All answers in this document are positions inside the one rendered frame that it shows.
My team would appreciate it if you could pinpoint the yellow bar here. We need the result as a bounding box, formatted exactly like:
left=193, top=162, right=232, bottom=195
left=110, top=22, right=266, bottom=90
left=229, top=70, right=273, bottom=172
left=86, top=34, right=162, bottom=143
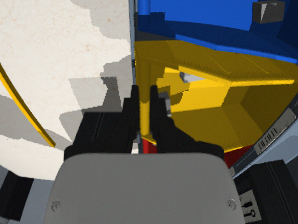
left=0, top=63, right=56, bottom=147

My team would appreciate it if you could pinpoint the yellow bin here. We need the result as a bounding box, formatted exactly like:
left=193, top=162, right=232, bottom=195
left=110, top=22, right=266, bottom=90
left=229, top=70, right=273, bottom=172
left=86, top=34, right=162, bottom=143
left=134, top=40, right=298, bottom=152

